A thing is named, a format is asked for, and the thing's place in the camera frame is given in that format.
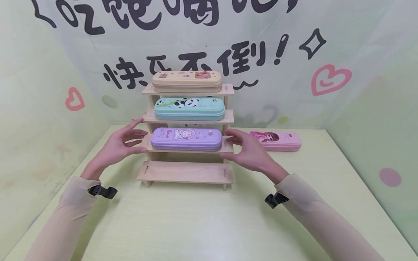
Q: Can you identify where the person's right hand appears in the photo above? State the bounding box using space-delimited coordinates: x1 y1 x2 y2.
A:
220 129 290 185

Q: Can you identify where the person's left forearm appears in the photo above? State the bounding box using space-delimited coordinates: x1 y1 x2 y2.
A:
24 175 102 261

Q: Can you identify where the person's left hand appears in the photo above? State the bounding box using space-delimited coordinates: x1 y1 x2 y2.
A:
81 118 148 181

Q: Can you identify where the pink girl pencil case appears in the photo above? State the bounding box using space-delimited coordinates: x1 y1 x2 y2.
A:
250 131 302 152

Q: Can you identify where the green panda pencil case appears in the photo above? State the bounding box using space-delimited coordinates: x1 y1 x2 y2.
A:
153 97 225 121

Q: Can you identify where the beige bear pencil case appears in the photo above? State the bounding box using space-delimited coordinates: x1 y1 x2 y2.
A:
152 71 222 94

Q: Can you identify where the black wrist band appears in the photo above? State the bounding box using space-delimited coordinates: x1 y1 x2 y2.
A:
87 185 118 200
265 192 290 209

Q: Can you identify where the person's right forearm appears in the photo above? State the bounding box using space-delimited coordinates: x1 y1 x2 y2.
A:
274 173 386 261

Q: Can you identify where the wooden tiered display shelf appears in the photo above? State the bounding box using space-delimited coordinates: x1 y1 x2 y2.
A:
136 83 235 191

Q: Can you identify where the purple cartoon pencil case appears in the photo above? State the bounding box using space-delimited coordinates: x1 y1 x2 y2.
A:
150 127 223 152

